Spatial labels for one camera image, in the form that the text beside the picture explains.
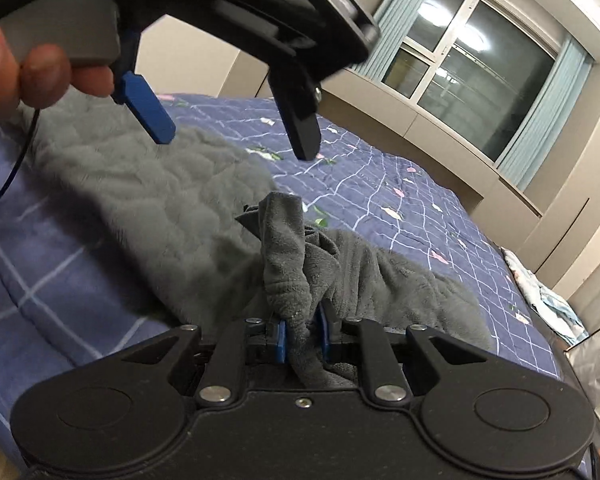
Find grey fleece pants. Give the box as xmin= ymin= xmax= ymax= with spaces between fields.
xmin=16 ymin=91 xmax=493 ymax=389

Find person's left hand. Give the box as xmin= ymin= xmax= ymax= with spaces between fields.
xmin=0 ymin=27 xmax=114 ymax=120

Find light blue left curtain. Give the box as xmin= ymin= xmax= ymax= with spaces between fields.
xmin=353 ymin=0 xmax=425 ymax=81

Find light blue curtain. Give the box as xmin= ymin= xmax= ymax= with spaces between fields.
xmin=496 ymin=34 xmax=594 ymax=191
xmin=353 ymin=0 xmax=425 ymax=81

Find white blue patterned pillow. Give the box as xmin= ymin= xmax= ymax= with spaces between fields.
xmin=501 ymin=247 xmax=588 ymax=347

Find light blue right curtain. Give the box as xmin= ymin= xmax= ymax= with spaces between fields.
xmin=496 ymin=34 xmax=594 ymax=191

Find black thin cable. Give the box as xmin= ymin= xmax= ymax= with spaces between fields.
xmin=0 ymin=106 xmax=42 ymax=213

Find window with grey frame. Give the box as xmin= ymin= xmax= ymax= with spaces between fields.
xmin=382 ymin=0 xmax=555 ymax=162

